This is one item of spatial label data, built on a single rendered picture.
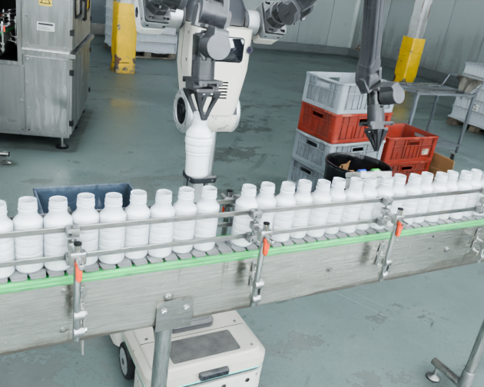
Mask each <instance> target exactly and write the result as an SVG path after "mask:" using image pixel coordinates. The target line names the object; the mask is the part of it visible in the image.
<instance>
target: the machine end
mask: <svg viewBox="0 0 484 387"><path fill-rule="evenodd" d="M2 9H4V10H5V12H6V11H8V10H9V9H15V10H14V11H12V12H10V13H13V12H16V14H13V15H10V17H14V16H16V22H17V46H16V47H14V48H12V49H11V50H9V51H7V52H6V53H4V54H2V55H0V133H6V134H24V135H34V136H43V137H60V139H61V143H60V144H56V145H55V147H56V148H58V149H68V148H69V146H68V145H67V144H64V139H65V138H69V137H70V136H71V134H72V132H73V130H74V129H76V128H78V126H77V125H76V124H77V123H78V120H79V118H80V116H81V114H82V113H84V112H85V110H84V108H85V105H86V103H87V101H88V92H90V88H91V87H89V58H90V52H91V47H90V41H91V40H92V39H93V38H94V34H91V33H90V24H91V21H92V16H91V0H0V12H2Z"/></svg>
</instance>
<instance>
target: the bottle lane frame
mask: <svg viewBox="0 0 484 387"><path fill-rule="evenodd" d="M478 228H481V231H480V233H479V239H481V240H483V237H484V218H483V219H481V220H477V219H476V220H469V221H465V222H462V221H461V222H459V223H454V222H453V223H446V224H442V225H439V224H437V225H436V226H430V225H429V227H420V228H412V229H408V230H406V229H404V230H402V231H401V234H400V236H399V237H397V236H396V239H395V241H394V244H393V249H392V252H391V255H390V258H391V259H392V261H393V263H392V265H390V268H389V276H388V277H387V278H384V280H383V281H387V280H394V279H398V278H402V277H406V276H413V275H418V274H422V273H429V272H433V271H437V270H444V269H449V268H453V267H458V266H465V265H469V264H473V263H476V254H477V252H475V251H473V250H472V247H471V246H472V242H473V240H477V239H476V236H475V234H476V231H477V229H478ZM390 234H391V232H387V231H386V232H385V233H377V232H376V233H374V234H367V235H362V236H360V235H358V234H357V236H352V237H350V236H347V237H345V238H339V237H337V239H333V240H328V239H327V240H323V241H318V240H316V239H315V240H316V242H311V243H308V242H306V241H305V240H304V241H305V243H300V244H295V243H293V245H288V246H284V245H283V244H282V246H277V247H272V246H270V248H269V250H268V254H267V255H266V256H264V262H263V267H262V271H261V276H260V278H261V279H262V280H263V281H264V287H263V288H262V290H261V294H260V295H261V296H262V299H261V301H260V302H259V303H256V306H260V305H264V304H268V303H275V302H279V301H284V300H289V299H296V298H300V297H304V296H311V295H316V294H320V293H327V292H331V291H335V290H339V289H346V288H351V287H355V286H362V285H366V284H371V283H378V282H379V281H378V278H379V277H378V272H379V271H380V270H379V269H378V268H377V267H376V264H375V261H376V256H377V255H380V252H378V249H379V246H380V243H385V245H384V248H383V251H382V252H383V255H384V256H385V253H386V248H387V245H388V242H389V239H390ZM479 243H480V241H479V240H477V242H476V245H475V250H478V251H479V248H480V247H479ZM245 249H246V248H245ZM258 252H259V247H258V250H247V249H246V251H243V252H234V251H233V252H232V253H226V254H222V253H221V252H220V251H219V253H220V254H219V255H214V256H208V255H207V254H206V256H203V257H197V258H195V257H194V256H192V258H191V259H185V260H181V259H180V258H179V257H178V258H177V260H175V261H168V262H166V261H165V260H164V259H163V262H162V263H150V262H149V261H148V264H146V265H140V266H135V265H134V264H133V263H132V266H129V267H123V268H119V267H118V266H116V268H115V269H111V270H103V269H102V268H101V267H100V268H99V271H94V272H89V273H86V272H85V271H84V270H83V272H82V280H81V286H84V287H85V297H84V298H83V299H82V301H81V303H85V311H87V313H88V315H87V316H86V317H85V327H86V328H87V332H86V333H85V335H84V336H81V337H80V340H84V339H91V338H95V337H99V336H106V335H111V334H115V333H120V332H127V331H131V330H135V329H142V328H146V327H151V326H155V316H156V308H157V306H158V305H159V304H160V303H161V302H162V301H163V300H168V299H176V298H181V297H185V296H189V297H190V298H191V299H192V300H193V301H194V307H193V314H192V319H193V318H197V317H202V316H209V315H213V314H218V313H225V312H229V311H233V310H237V309H244V308H249V307H251V306H250V299H249V296H250V294H251V293H252V291H251V290H250V286H249V280H250V276H252V275H253V272H251V267H252V262H253V261H257V257H258ZM480 262H484V260H481V261H480ZM72 310H73V274H71V275H68V274H67V273H66V272H65V274H64V276H55V277H50V276H49V275H46V277H45V278H43V279H30V277H27V280H26V281H21V282H14V283H12V282H11V280H9V279H8V282H7V283H3V284H0V356H4V355H8V354H13V353H17V352H24V351H28V350H33V349H40V348H44V347H49V346H56V345H60V344H64V343H68V342H74V341H73V340H72V326H73V316H72ZM80 340H79V341H80Z"/></svg>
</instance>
